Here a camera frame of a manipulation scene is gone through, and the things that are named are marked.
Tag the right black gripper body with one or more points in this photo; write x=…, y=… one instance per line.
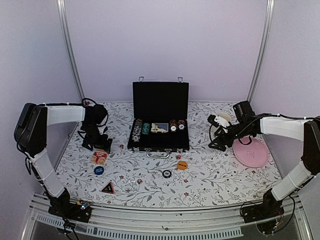
x=242, y=131

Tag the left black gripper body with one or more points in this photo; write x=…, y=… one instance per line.
x=93, y=136

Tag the red card deck box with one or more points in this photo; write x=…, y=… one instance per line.
x=99, y=157

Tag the blue card deck box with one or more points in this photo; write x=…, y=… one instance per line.
x=159, y=127

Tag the black poker case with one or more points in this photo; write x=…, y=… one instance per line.
x=160, y=102

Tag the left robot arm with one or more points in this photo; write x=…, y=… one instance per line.
x=30, y=135

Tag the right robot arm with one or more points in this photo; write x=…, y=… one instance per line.
x=294, y=142

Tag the cream ceramic mug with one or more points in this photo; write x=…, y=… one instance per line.
x=225, y=116

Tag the pink plate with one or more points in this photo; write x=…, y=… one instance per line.
x=251, y=152

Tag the floral tablecloth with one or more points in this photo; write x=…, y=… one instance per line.
x=212, y=178

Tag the blue round button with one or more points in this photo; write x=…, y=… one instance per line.
x=99, y=170

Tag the orange round button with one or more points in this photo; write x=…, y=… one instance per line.
x=182, y=165

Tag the white black chip stack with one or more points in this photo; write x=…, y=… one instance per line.
x=137, y=129

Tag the orange chip stack left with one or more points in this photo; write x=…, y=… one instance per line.
x=173, y=125

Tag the black triangular token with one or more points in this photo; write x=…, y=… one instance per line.
x=108, y=189

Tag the teal chip stack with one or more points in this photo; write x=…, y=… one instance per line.
x=146, y=127

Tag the black white dealer chip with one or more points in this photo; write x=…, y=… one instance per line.
x=166, y=174

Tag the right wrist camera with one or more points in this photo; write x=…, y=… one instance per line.
x=217, y=122

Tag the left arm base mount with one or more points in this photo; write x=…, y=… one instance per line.
x=69, y=211

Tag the front aluminium rail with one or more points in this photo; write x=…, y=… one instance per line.
x=111, y=222

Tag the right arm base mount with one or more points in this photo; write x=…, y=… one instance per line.
x=269, y=208

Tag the right aluminium frame post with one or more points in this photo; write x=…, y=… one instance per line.
x=270, y=4

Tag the aluminium frame post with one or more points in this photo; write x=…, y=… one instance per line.
x=270, y=4
x=62, y=13

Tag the left aluminium frame post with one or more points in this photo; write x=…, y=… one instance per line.
x=62, y=13

